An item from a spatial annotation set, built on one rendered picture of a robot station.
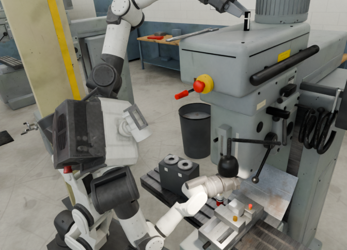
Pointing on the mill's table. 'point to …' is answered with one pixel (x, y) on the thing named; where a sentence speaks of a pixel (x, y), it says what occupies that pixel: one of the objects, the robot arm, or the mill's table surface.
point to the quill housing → (254, 126)
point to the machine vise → (226, 240)
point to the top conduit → (282, 65)
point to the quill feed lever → (265, 154)
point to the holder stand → (176, 173)
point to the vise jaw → (227, 214)
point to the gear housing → (245, 103)
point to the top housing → (240, 54)
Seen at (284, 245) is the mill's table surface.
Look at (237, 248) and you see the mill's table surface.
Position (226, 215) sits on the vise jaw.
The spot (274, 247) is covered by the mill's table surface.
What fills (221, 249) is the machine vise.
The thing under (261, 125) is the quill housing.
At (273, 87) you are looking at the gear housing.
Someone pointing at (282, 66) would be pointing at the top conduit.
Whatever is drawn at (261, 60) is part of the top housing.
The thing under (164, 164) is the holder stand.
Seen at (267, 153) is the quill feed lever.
